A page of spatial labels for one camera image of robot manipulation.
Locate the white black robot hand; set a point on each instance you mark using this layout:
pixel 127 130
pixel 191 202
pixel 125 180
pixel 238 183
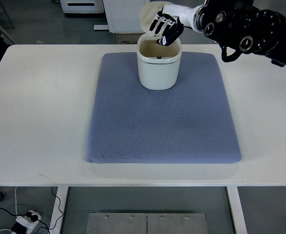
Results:
pixel 171 20

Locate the white trash can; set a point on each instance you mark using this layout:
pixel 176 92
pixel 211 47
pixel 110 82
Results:
pixel 158 65

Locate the white cabinet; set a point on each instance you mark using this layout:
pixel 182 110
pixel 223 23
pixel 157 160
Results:
pixel 123 16

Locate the cardboard box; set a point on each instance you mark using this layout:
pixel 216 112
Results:
pixel 127 38

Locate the blue quilted mat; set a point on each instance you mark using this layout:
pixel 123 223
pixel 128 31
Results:
pixel 190 123

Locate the white appliance with slot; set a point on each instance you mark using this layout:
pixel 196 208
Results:
pixel 82 6

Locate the right white table leg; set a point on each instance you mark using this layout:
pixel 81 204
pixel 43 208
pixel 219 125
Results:
pixel 236 210

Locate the white table leg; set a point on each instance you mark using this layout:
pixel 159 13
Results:
pixel 236 210
pixel 60 194

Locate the left white table leg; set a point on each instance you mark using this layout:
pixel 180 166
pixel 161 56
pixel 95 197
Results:
pixel 60 194

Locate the metal floor plate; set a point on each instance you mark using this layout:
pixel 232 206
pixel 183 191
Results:
pixel 146 223

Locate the white power strip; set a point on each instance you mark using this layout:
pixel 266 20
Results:
pixel 27 223

